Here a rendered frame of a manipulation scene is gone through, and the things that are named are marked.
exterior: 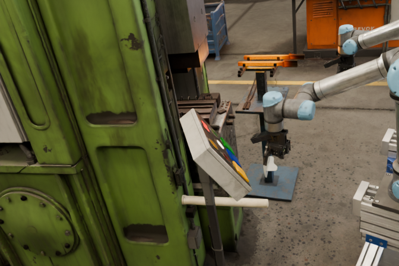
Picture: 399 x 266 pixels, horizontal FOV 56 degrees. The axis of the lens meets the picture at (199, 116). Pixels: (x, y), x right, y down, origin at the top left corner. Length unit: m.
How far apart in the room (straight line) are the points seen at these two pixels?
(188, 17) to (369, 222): 1.21
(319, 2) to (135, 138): 3.92
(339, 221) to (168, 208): 1.26
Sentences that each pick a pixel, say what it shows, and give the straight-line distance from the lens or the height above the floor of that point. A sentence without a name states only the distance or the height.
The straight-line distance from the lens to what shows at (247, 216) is 2.80.
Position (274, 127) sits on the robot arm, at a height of 1.16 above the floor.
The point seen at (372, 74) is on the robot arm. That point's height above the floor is 1.35.
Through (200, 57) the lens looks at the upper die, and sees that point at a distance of 1.89.
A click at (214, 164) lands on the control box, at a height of 1.12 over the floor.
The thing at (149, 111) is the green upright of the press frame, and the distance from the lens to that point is 1.71.
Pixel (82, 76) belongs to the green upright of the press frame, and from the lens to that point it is 1.84.
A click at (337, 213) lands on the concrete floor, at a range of 2.83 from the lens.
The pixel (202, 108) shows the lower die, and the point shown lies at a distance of 2.09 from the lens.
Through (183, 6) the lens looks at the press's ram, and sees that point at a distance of 1.76.
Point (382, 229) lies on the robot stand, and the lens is 1.83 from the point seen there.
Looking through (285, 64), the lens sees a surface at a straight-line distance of 2.54.
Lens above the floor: 1.92
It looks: 28 degrees down
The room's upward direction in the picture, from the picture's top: 10 degrees counter-clockwise
